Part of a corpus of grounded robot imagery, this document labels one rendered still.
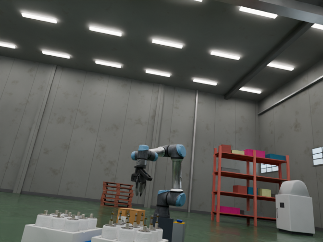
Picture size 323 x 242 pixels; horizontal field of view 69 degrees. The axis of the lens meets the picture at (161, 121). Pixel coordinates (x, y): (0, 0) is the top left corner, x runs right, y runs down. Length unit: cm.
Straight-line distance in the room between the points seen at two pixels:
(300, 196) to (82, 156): 894
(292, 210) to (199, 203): 609
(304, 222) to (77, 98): 1058
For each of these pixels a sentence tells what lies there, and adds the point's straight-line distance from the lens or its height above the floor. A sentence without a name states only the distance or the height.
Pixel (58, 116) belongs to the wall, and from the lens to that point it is 1261.
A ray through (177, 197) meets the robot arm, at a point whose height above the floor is 48.
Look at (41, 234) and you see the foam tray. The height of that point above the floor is 14.
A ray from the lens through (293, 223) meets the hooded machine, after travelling 704.
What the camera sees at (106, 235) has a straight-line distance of 167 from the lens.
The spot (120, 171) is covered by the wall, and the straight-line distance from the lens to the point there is 1172.
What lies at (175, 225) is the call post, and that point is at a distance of 171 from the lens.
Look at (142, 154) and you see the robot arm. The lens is 175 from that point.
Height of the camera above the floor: 45
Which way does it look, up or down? 18 degrees up
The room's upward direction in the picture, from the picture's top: 7 degrees clockwise
